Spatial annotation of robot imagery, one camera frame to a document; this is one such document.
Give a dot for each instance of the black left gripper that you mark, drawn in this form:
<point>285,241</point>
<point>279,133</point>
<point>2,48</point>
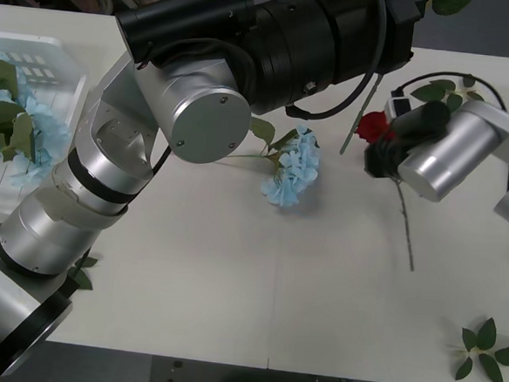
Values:
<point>393,43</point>

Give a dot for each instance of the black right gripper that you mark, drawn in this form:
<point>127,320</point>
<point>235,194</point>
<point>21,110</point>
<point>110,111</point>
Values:
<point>383,158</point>

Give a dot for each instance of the red rose with thin stem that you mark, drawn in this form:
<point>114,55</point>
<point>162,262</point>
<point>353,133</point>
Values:
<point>372,126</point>

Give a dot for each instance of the green flower stem with leaf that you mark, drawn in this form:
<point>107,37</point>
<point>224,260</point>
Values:
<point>359,115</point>

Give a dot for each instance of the silver and black right arm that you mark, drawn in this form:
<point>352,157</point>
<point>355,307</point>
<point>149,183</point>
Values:
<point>458,148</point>

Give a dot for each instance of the silver and black left arm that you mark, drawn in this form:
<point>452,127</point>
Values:
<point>107,176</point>

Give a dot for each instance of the green leaves on twig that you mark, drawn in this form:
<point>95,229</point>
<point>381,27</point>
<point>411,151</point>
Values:
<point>436,92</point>

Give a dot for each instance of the pale blue flower with stem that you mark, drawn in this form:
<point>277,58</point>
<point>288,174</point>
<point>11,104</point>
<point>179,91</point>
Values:
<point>293,169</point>

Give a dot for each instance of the loose green leaf twig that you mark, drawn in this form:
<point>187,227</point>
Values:
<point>484,342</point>

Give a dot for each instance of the small loose green leaves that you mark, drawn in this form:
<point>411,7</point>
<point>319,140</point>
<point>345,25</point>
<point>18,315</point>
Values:
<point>83,275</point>

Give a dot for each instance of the shallow white box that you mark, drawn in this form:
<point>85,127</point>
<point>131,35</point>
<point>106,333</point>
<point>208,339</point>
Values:
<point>49,67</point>

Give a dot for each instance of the pale blue flower with leaves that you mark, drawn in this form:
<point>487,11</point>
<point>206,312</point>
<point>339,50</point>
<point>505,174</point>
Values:
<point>32,114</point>

